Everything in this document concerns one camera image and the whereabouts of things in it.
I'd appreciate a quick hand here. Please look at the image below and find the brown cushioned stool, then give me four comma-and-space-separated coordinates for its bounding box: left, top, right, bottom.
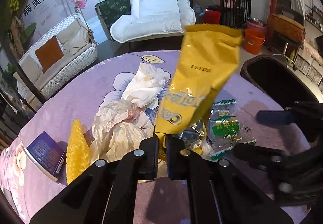
267, 13, 306, 63

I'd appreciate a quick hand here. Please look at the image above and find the white tissue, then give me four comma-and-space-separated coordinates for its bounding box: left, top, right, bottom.
121, 62, 172, 108

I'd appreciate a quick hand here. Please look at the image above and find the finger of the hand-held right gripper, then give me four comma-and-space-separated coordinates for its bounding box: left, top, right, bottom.
233, 143, 287, 172
255, 101, 323, 142

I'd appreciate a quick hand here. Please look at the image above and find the orange bucket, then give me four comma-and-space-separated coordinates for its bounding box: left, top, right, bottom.
243, 28, 266, 55

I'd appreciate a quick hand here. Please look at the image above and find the white duvet on bed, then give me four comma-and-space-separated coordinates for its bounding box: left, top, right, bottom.
110, 0, 196, 43

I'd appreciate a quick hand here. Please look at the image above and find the pink basin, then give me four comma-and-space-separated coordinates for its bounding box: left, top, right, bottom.
246, 22, 266, 35

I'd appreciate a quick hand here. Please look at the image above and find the black trash bin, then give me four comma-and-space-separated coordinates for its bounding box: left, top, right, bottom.
240, 54, 320, 113

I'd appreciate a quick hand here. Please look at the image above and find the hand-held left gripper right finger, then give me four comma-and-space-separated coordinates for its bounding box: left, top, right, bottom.
165, 136, 294, 224

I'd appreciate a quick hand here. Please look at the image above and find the black iron rack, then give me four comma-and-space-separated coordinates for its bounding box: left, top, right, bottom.
218, 0, 253, 30

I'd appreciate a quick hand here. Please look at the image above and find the red plastic bucket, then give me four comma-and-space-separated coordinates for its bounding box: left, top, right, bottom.
204, 9, 221, 25

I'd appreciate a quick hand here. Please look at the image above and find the large crumpled white paper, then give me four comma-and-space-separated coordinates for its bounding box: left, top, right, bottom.
89, 99, 155, 161

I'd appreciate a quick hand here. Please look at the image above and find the green clear snack wrapper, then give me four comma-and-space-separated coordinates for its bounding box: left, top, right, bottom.
208, 99, 256, 161

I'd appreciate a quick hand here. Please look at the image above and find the orange-brown cushion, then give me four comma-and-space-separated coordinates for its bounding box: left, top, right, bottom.
35, 35, 65, 73

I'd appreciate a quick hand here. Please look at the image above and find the white wicker swing seat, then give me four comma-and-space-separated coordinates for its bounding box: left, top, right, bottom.
16, 13, 98, 103

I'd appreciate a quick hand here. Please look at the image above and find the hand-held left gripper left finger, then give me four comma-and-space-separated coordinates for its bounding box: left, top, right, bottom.
30, 137, 160, 224

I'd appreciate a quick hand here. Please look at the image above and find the clear crumpled wrapper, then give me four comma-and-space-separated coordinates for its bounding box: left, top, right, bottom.
180, 118, 215, 156

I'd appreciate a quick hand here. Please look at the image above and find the metal bowl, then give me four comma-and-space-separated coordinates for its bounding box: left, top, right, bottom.
246, 16, 267, 26

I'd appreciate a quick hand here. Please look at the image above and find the yellow foam fruit net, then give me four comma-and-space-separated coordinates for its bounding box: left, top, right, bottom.
66, 119, 92, 185

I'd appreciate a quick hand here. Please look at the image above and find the banana plant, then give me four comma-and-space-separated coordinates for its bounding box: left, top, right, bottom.
0, 0, 38, 63

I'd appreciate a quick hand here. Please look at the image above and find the yellow snack bag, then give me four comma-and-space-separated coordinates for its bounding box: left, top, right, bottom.
154, 24, 244, 140

